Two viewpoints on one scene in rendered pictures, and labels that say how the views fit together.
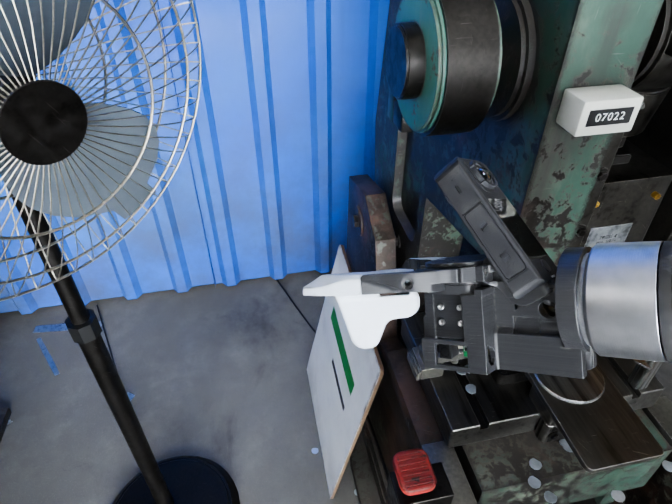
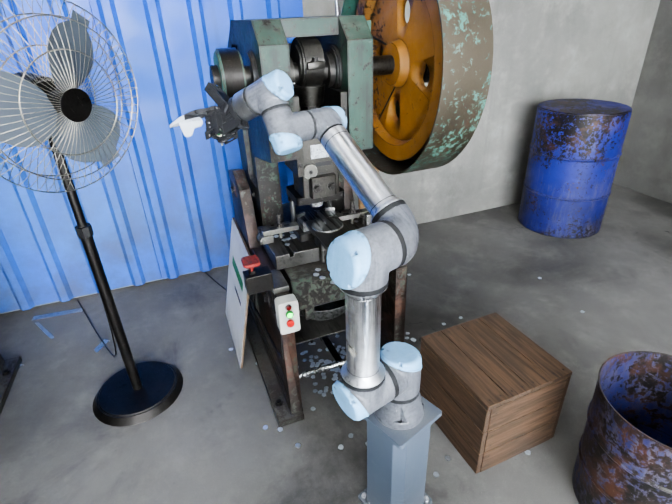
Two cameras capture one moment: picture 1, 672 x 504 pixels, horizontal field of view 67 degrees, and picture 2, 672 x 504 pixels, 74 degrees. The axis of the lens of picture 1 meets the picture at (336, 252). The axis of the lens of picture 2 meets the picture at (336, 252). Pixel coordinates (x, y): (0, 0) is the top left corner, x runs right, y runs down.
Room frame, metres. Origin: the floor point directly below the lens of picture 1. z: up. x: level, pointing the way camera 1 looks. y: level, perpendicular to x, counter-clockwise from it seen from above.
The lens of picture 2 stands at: (-0.98, -0.22, 1.52)
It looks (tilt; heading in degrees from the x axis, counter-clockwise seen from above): 28 degrees down; 351
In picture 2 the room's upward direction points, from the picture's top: 2 degrees counter-clockwise
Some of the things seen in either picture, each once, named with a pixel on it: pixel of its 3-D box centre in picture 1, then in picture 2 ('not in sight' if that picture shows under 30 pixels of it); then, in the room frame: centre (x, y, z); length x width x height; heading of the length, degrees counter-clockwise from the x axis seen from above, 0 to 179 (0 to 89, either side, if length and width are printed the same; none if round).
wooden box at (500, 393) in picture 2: not in sight; (486, 386); (0.20, -0.99, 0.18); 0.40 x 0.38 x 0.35; 14
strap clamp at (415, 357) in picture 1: (453, 345); (277, 226); (0.67, -0.24, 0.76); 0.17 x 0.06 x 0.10; 102
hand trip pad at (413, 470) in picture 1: (412, 480); (251, 268); (0.41, -0.13, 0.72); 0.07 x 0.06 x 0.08; 12
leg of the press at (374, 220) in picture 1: (379, 389); (255, 279); (0.78, -0.11, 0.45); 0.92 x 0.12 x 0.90; 12
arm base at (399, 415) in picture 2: not in sight; (399, 397); (-0.07, -0.53, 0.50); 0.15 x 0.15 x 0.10
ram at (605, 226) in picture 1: (584, 235); (316, 155); (0.66, -0.41, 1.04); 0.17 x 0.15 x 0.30; 12
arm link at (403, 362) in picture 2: not in sight; (398, 369); (-0.07, -0.52, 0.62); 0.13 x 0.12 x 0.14; 117
